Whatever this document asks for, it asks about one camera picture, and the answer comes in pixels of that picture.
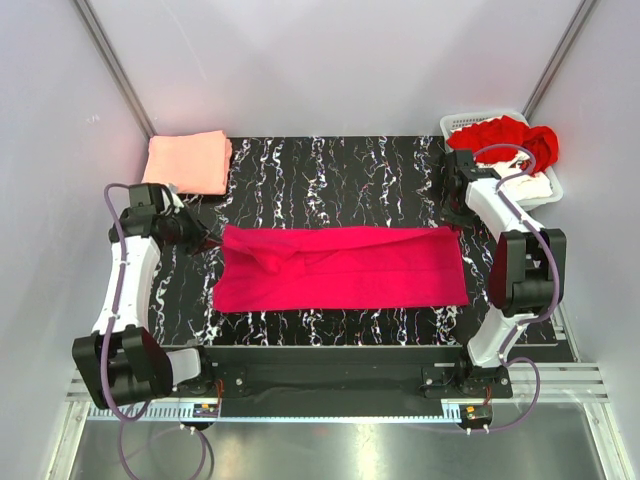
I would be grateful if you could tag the magenta pink t shirt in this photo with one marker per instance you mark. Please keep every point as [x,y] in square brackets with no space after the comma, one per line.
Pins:
[346,268]

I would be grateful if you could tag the aluminium frame post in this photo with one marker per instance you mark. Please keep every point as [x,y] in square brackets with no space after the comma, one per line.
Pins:
[565,44]
[100,39]

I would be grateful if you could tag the white printed t shirt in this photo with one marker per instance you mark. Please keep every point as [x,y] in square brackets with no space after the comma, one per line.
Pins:
[525,187]

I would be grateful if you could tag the folded peach t shirt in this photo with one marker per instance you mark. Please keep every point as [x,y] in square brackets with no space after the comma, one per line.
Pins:
[196,164]

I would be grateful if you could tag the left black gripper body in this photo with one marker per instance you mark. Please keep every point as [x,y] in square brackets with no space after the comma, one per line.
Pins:
[185,232]

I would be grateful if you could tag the left aluminium frame post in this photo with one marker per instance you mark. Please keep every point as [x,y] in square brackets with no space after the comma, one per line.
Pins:
[100,39]

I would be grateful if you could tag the right aluminium frame post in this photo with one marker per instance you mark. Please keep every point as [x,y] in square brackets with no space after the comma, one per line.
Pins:
[565,44]

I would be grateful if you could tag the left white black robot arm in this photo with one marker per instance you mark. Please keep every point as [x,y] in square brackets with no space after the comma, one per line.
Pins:
[120,362]

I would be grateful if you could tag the red t shirt in basket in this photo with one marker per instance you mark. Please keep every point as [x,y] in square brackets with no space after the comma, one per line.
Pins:
[541,141]

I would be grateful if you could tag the white plastic laundry basket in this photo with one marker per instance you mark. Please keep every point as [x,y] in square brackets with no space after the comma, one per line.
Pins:
[450,123]

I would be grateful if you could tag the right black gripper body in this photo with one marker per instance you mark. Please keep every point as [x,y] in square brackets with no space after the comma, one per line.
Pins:
[457,215]

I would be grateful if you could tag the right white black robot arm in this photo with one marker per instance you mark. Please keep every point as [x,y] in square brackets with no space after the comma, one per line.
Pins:
[526,281]

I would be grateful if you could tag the slotted white cable duct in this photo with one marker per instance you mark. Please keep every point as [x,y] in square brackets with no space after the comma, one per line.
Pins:
[236,412]

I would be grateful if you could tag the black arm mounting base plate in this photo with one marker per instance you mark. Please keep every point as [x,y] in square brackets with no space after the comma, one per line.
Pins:
[434,381]

